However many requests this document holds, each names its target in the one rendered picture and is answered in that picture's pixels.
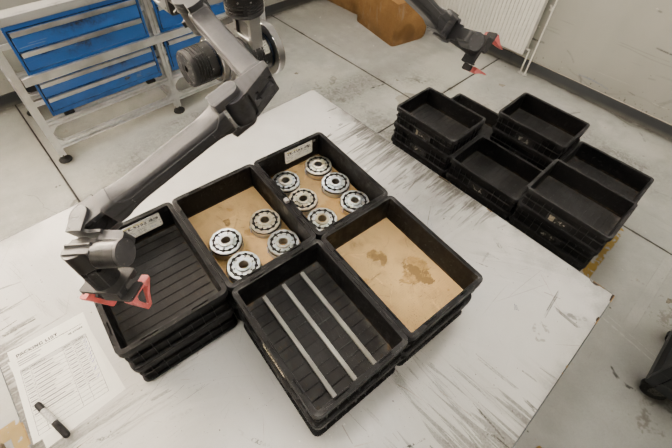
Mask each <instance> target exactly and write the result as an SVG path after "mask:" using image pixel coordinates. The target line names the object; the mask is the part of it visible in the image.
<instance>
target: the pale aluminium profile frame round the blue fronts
mask: <svg viewBox="0 0 672 448"><path fill-rule="evenodd" d="M141 3H142V5H140V8H141V11H143V10H144V12H145V15H146V18H147V22H148V25H149V28H150V31H148V33H149V36H150V37H147V38H144V39H141V40H138V41H134V42H131V43H128V44H125V45H122V46H119V47H116V48H113V49H110V50H106V51H103V52H100V53H97V54H94V55H91V56H88V57H85V58H82V59H79V60H76V61H73V62H70V63H67V64H64V65H61V66H57V67H54V68H51V69H48V70H45V71H42V72H39V73H36V74H33V75H30V76H28V74H27V73H26V71H22V72H19V73H15V72H14V70H13V69H12V67H11V66H10V64H9V62H8V61H7V59H6V58H5V56H4V54H3V53H2V51H6V50H9V49H12V48H11V46H10V45H9V43H6V44H2V45H0V69H1V70H2V72H3V73H4V75H5V76H6V78H7V79H8V81H9V82H10V84H11V85H12V87H13V88H14V90H15V91H16V93H17V95H18V96H19V98H20V99H21V101H22V102H23V104H24V105H25V107H26V108H27V110H28V111H27V115H28V116H32V117H33V118H34V119H35V121H36V122H37V124H38V125H39V127H40V128H41V130H42V131H43V132H44V134H45V135H46V137H47V138H48V140H49V141H50V143H51V144H52V145H53V147H54V148H55V150H56V151H57V153H58V154H59V156H60V158H59V162H60V163H62V164H66V163H69V162H70V161H71V160H72V156H71V155H67V154H66V152H65V151H64V149H63V148H65V147H68V146H70V145H73V144H75V143H77V142H80V141H82V140H85V139H87V138H89V137H92V136H94V135H96V134H99V133H101V132H104V131H106V130H108V129H111V128H113V127H116V126H118V125H120V124H123V123H125V122H128V121H130V120H132V119H135V118H137V117H140V116H142V115H144V114H147V113H149V112H152V111H154V110H156V109H159V108H161V107H164V106H166V105H168V104H171V103H174V106H176V108H175V109H174V112H175V113H176V114H181V113H183V112H184V111H185V108H184V107H179V106H181V102H180V99H183V98H185V97H187V96H190V95H192V94H195V93H197V92H199V91H202V90H204V89H207V88H209V87H211V86H214V85H216V84H219V83H221V82H223V81H218V80H217V79H215V80H213V81H210V82H208V83H205V84H203V85H200V86H197V87H193V86H192V87H189V88H187V89H184V90H182V91H181V90H180V91H179V90H177V89H176V86H175V85H176V83H177V81H178V80H179V78H181V77H183V75H182V73H181V71H180V70H177V71H175V72H172V73H171V69H170V66H169V63H168V60H169V58H168V55H166V53H167V52H166V48H165V47H164V46H163V43H162V42H164V41H167V40H170V39H173V38H176V37H179V36H182V35H185V34H188V33H191V32H192V31H191V29H190V28H189V27H187V28H185V27H184V26H181V27H178V28H175V29H171V30H168V31H165V32H162V33H161V32H160V28H158V27H157V23H156V20H155V17H154V13H153V10H152V8H153V5H152V2H150V0H141ZM153 45H155V47H156V50H154V51H155V54H156V57H158V56H159V58H157V60H158V63H161V65H162V66H161V65H160V64H159V66H160V70H161V73H162V76H161V77H156V78H153V79H151V80H148V81H146V83H143V84H140V85H138V86H135V87H132V88H130V89H127V90H124V91H122V92H119V93H117V94H114V95H111V96H109V97H106V98H103V99H101V100H98V101H95V102H93V103H90V104H88V105H85V106H82V107H80V108H77V109H71V110H69V111H66V112H63V113H64V114H61V115H59V116H56V117H53V118H51V119H48V120H45V119H44V118H43V116H42V115H41V113H40V111H39V110H38V108H37V107H39V106H42V105H45V102H44V100H43V99H42V100H39V101H36V102H33V100H36V99H39V98H42V97H41V96H40V94H39V92H38V91H35V92H32V93H31V92H27V91H26V89H25V88H28V87H31V86H34V85H37V84H40V83H43V82H46V81H49V80H52V79H55V78H58V77H60V76H63V75H66V74H69V73H72V72H75V71H78V70H81V69H84V68H87V67H90V66H93V65H96V64H99V63H102V62H105V61H108V60H111V59H114V58H117V57H120V56H123V55H126V54H129V53H132V52H135V51H138V50H141V49H144V48H147V47H150V46H153ZM22 84H23V85H24V86H23V85H22ZM158 86H159V87H160V88H161V89H162V90H163V91H164V92H165V93H166V94H167V96H166V97H165V98H162V99H160V100H157V101H155V102H152V103H150V104H148V105H145V106H143V107H140V108H138V109H135V110H133V111H130V112H128V113H125V114H123V115H120V116H118V117H116V118H113V119H111V120H108V121H106V122H103V123H101V124H98V125H96V126H93V127H91V128H89V129H86V130H84V131H81V132H79V133H76V134H74V135H71V136H69V137H66V138H60V137H57V136H55V135H54V134H53V133H54V131H55V129H56V127H57V126H58V125H61V124H63V123H66V122H69V121H71V120H74V119H76V118H79V117H81V116H84V115H87V114H89V113H92V112H94V111H97V110H99V109H102V108H104V107H107V106H110V105H112V104H115V103H117V102H120V101H122V100H125V99H128V98H130V97H133V96H135V95H138V94H140V93H143V92H145V91H148V90H151V89H153V88H156V87H158ZM24 87H25V88H24Z"/></svg>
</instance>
